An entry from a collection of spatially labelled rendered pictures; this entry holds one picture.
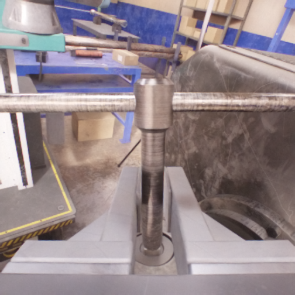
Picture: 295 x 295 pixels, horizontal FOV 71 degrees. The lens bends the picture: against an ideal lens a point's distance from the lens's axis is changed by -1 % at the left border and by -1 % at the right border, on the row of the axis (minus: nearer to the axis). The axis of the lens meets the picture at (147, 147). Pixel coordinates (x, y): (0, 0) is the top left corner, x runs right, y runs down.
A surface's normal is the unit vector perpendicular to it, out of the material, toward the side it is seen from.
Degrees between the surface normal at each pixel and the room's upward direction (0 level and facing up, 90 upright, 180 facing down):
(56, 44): 90
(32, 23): 70
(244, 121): 90
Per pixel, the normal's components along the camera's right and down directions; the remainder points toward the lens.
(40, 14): 0.69, 0.22
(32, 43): 0.54, 0.55
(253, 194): -0.82, 0.18
